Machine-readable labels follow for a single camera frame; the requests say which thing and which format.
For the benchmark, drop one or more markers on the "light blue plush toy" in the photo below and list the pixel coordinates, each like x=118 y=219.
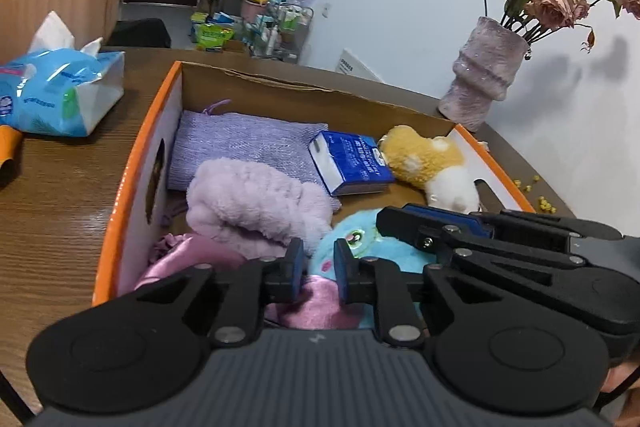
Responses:
x=365 y=237

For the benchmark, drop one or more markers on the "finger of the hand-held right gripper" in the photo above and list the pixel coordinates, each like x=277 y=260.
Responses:
x=400 y=224
x=450 y=218

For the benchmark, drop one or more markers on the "black ottoman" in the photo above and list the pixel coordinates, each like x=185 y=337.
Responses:
x=140 y=34

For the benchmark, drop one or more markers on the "blue and white small box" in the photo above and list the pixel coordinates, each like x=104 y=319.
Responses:
x=355 y=162

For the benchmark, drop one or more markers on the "purple knitted cloth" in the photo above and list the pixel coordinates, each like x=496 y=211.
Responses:
x=240 y=142

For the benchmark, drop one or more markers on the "orange cardboard box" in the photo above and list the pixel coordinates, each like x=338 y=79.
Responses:
x=140 y=187

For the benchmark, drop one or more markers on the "pink satin cloth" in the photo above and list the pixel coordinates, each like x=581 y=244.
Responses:
x=320 y=307

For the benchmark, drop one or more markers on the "scattered yellow beads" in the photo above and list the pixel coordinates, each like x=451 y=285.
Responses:
x=542 y=203

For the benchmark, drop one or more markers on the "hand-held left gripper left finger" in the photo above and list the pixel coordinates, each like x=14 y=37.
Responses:
x=296 y=267

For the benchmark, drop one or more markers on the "orange paper item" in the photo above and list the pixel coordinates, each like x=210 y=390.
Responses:
x=7 y=152

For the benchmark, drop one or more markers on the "white board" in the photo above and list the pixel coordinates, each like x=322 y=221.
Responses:
x=357 y=67

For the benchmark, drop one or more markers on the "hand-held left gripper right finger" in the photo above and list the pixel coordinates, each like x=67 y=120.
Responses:
x=342 y=272

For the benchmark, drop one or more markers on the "pink ribbed vase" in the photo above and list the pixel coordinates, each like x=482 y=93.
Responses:
x=482 y=72

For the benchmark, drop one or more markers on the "green packets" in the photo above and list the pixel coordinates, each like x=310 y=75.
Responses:
x=212 y=34

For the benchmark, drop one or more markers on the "purple fluffy towel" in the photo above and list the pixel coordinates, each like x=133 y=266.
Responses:
x=250 y=202

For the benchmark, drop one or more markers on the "wall socket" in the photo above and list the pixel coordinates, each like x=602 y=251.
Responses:
x=326 y=10

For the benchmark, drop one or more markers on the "yellow and white plush toy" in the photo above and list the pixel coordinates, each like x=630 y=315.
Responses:
x=430 y=162

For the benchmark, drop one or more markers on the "rolling storage cart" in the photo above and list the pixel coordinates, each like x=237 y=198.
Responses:
x=282 y=32

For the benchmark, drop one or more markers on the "blue tissue pack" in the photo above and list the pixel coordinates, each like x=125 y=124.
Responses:
x=60 y=92

